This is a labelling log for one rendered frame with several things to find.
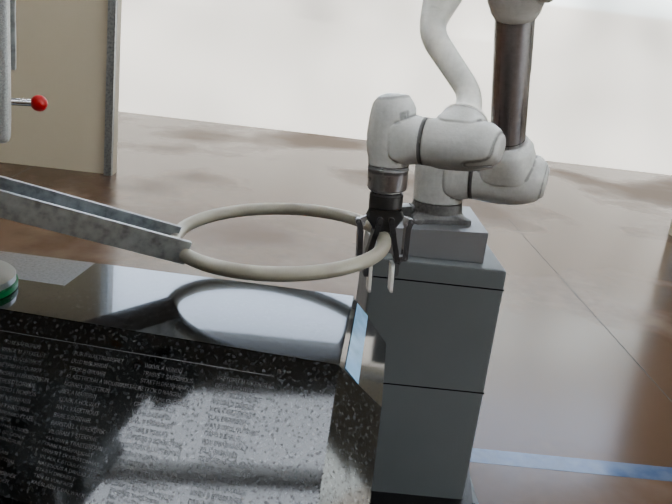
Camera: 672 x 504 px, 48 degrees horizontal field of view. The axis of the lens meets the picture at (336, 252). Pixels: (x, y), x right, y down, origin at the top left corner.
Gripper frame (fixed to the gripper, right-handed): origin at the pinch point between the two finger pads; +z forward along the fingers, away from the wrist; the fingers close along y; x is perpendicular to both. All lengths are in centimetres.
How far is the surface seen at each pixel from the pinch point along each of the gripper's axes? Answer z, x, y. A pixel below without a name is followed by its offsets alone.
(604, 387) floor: 98, -128, -134
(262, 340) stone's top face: 0.5, 33.6, 28.0
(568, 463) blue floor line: 95, -65, -89
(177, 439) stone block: 12, 48, 42
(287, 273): -9.1, 24.1, 23.1
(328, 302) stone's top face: 1.4, 12.4, 13.3
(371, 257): -10.1, 16.4, 5.5
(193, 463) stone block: 15, 51, 40
